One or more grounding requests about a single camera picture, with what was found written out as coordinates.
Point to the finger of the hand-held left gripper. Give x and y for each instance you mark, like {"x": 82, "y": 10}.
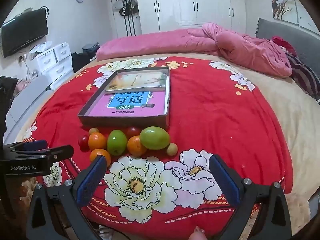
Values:
{"x": 62, "y": 152}
{"x": 35, "y": 145}

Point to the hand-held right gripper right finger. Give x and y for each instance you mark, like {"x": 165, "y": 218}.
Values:
{"x": 223, "y": 182}

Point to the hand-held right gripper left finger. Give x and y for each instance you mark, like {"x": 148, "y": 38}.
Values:
{"x": 91, "y": 182}

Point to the red cherry tomato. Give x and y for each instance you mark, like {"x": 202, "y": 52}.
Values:
{"x": 132, "y": 131}
{"x": 83, "y": 141}

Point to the orange mandarin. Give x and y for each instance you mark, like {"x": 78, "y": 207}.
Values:
{"x": 96, "y": 154}
{"x": 97, "y": 140}
{"x": 136, "y": 146}

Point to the small yellowish longan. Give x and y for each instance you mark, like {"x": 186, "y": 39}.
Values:
{"x": 93, "y": 130}
{"x": 172, "y": 149}

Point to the small green jujube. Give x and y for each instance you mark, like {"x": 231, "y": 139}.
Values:
{"x": 116, "y": 142}

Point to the grey shallow cardboard box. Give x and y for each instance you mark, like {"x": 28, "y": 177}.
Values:
{"x": 125, "y": 121}

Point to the large green jujube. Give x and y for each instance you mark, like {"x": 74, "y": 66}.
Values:
{"x": 154, "y": 138}

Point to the pink exercise book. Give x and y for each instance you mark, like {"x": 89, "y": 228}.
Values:
{"x": 100, "y": 110}

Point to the red floral blanket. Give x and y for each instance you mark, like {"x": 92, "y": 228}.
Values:
{"x": 212, "y": 105}

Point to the white drawer cabinet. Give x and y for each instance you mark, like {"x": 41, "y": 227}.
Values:
{"x": 55, "y": 62}

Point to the clear plastic bag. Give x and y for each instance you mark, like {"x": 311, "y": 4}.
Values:
{"x": 40, "y": 48}

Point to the sunflower cover book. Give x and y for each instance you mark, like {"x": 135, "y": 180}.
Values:
{"x": 135, "y": 80}

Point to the grey trash bin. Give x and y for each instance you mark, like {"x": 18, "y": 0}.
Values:
{"x": 90, "y": 49}

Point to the striped purple pillow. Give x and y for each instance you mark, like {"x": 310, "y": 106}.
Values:
{"x": 305, "y": 75}

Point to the white door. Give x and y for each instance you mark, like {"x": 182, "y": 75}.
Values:
{"x": 113, "y": 22}

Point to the pink duvet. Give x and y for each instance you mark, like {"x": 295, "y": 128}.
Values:
{"x": 162, "y": 40}

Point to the red crumpled cloth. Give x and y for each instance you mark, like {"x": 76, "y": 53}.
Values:
{"x": 285, "y": 45}

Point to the grey hanging bag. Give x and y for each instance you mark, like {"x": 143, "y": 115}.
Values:
{"x": 117, "y": 4}

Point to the black striped hanging bag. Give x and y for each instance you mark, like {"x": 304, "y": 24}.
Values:
{"x": 128, "y": 8}

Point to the grey quilted headboard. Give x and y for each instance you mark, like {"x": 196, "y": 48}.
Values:
{"x": 307, "y": 45}

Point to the white wardrobe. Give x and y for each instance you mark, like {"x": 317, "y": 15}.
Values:
{"x": 175, "y": 5}

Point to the wall socket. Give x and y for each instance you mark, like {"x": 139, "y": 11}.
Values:
{"x": 21, "y": 58}

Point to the black wall television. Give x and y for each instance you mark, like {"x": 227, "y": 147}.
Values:
{"x": 25, "y": 32}

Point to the tree wall painting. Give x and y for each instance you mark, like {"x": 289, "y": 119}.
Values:
{"x": 282, "y": 0}

